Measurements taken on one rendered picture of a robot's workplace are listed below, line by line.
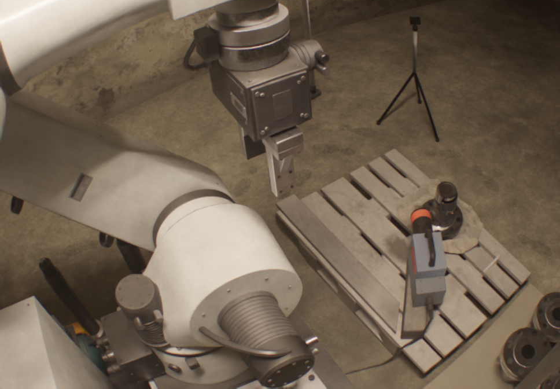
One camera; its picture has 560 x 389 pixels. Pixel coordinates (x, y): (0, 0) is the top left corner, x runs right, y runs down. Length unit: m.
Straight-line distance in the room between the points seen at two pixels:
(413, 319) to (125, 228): 1.26
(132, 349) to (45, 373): 0.39
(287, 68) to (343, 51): 3.17
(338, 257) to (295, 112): 1.39
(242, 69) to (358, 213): 1.65
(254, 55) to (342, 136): 2.28
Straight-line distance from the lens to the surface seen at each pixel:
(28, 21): 0.78
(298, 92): 0.97
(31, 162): 1.12
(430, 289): 2.00
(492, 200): 2.91
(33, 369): 1.20
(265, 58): 0.93
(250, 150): 1.22
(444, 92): 3.72
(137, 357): 1.42
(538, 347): 2.11
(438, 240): 2.10
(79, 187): 1.17
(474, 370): 2.23
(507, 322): 2.40
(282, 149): 1.00
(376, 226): 2.45
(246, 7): 0.90
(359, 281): 2.22
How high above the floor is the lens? 1.99
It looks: 43 degrees down
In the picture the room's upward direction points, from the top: 7 degrees counter-clockwise
